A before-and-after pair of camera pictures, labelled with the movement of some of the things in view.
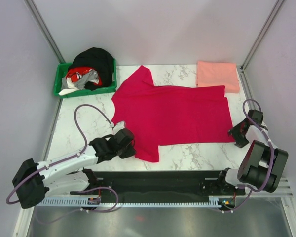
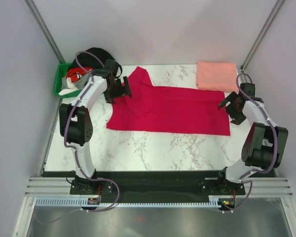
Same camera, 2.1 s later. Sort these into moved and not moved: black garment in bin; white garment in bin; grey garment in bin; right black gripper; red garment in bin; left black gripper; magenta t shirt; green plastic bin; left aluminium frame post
Moved: left black gripper; magenta t shirt; right black gripper
Not moved: left aluminium frame post; green plastic bin; black garment in bin; red garment in bin; white garment in bin; grey garment in bin
